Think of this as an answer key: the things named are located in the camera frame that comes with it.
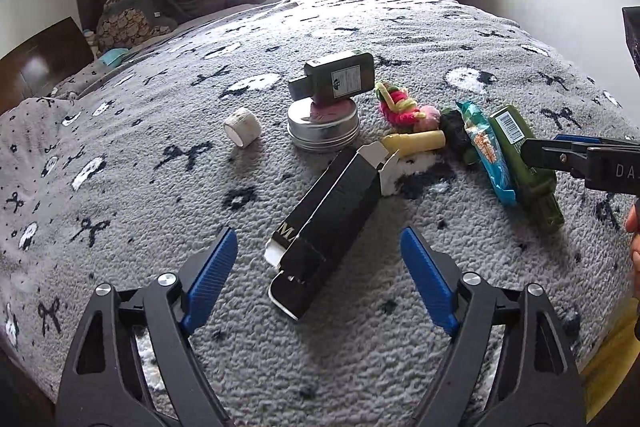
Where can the wooden headboard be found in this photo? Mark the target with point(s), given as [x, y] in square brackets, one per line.
[40, 62]

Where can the white bandage tape roll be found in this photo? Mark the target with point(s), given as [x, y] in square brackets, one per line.
[242, 127]

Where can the person's right hand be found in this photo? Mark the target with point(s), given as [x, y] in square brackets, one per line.
[635, 222]

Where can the pink yellow crochet toy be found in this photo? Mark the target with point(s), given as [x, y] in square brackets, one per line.
[400, 107]

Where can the black crumpled wrapper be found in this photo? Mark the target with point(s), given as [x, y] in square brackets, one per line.
[455, 129]

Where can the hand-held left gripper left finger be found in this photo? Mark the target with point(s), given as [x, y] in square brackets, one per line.
[212, 272]

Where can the black carton box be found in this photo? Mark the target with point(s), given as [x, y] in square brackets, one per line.
[325, 217]

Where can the teal snack packet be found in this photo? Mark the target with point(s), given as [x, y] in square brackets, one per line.
[487, 157]

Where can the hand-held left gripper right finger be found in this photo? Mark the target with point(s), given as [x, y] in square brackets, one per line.
[425, 272]

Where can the pale yellow tube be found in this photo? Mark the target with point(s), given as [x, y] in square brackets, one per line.
[415, 142]

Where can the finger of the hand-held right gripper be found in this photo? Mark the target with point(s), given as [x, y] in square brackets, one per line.
[550, 159]
[580, 139]

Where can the silver round tin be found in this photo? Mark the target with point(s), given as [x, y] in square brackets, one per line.
[320, 134]

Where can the green barcode packet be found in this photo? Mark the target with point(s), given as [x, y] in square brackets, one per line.
[530, 192]

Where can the small teal item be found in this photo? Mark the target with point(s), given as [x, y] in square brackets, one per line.
[114, 57]

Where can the dark green flat bottle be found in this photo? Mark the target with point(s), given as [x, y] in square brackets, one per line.
[330, 79]

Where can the patterned dark pillow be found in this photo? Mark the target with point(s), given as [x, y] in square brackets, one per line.
[130, 19]

